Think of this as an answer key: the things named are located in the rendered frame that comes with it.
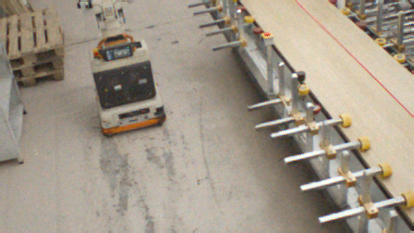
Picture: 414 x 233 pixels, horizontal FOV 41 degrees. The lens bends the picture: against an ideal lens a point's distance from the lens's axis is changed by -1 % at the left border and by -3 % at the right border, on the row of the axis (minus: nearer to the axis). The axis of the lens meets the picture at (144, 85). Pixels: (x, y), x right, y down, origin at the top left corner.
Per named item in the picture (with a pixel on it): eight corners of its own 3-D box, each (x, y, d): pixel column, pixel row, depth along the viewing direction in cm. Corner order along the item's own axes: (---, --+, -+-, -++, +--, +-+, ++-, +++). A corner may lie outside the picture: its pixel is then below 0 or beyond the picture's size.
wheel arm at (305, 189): (302, 194, 298) (302, 190, 296) (300, 190, 301) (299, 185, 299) (387, 172, 300) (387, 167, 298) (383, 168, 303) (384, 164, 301)
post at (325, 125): (323, 185, 338) (324, 124, 313) (322, 181, 341) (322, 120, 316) (329, 184, 338) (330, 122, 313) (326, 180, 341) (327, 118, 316)
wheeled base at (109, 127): (167, 123, 529) (164, 102, 516) (103, 138, 527) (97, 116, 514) (156, 88, 587) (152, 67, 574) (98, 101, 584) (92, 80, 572)
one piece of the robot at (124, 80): (160, 108, 529) (145, 30, 485) (103, 121, 527) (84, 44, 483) (154, 91, 557) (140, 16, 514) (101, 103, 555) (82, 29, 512)
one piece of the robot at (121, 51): (139, 58, 501) (136, 42, 482) (101, 67, 500) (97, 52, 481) (137, 48, 507) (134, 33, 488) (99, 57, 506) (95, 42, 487)
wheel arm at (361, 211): (321, 226, 277) (321, 221, 275) (318, 221, 280) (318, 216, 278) (411, 202, 279) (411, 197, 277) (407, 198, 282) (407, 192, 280)
